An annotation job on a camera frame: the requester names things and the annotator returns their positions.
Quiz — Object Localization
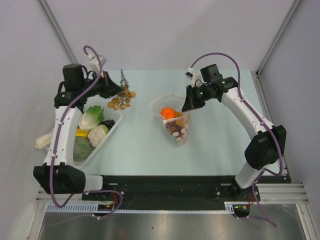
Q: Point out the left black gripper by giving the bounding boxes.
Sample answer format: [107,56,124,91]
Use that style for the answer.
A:
[80,70,124,99]

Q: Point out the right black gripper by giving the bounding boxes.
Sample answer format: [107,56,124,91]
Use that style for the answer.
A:
[182,84,213,112]

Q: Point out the brown longan bunch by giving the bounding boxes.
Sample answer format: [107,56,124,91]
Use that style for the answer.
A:
[107,69,137,111]

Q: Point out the orange carrot pieces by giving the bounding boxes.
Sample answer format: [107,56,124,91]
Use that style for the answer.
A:
[174,111,185,128]

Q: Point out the polka dot zip bag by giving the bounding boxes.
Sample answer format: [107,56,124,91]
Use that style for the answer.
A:
[149,91,192,146]

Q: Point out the orange tangerine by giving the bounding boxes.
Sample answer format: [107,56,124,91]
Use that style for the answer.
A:
[160,107,176,120]

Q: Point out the red watermelon slice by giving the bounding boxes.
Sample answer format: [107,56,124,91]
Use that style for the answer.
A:
[165,121,190,144]

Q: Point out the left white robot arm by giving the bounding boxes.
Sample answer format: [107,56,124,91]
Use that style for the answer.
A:
[33,63,120,200]

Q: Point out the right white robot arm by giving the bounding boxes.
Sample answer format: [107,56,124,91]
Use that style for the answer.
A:
[182,64,287,201]

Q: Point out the white plastic food tray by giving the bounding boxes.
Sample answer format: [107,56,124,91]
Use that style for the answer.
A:
[47,108,124,168]

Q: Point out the white green bok choy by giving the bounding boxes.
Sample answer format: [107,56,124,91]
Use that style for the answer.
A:
[78,105,104,132]

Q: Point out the dark grape bunch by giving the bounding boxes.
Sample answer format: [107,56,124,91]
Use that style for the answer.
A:
[100,119,116,131]

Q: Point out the white cauliflower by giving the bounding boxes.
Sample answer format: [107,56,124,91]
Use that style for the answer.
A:
[88,124,109,148]

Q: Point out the yellow pepper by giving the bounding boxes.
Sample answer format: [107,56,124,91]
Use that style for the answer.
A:
[75,128,89,138]

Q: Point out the green broccoli head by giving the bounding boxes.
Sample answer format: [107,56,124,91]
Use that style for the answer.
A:
[73,136,95,162]

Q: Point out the white daikon radish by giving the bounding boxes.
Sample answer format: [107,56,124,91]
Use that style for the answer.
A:
[34,132,53,150]

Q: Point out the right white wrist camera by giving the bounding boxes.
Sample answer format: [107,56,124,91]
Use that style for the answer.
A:
[185,67,202,88]

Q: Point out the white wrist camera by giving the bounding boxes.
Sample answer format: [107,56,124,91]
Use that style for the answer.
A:
[185,67,202,88]
[86,54,107,74]

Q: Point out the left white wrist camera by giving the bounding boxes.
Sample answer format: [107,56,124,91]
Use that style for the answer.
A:
[86,54,107,74]

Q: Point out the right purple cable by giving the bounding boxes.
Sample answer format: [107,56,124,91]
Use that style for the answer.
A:
[191,52,286,228]

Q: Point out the purple cable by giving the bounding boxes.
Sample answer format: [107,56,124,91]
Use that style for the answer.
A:
[49,45,123,227]
[191,52,286,228]

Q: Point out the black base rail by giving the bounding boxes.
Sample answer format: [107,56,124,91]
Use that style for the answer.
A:
[81,174,292,217]

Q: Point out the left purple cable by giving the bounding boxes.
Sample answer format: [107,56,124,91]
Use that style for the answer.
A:
[49,45,123,227]

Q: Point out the white slotted cable duct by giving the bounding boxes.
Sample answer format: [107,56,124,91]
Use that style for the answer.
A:
[45,202,235,215]

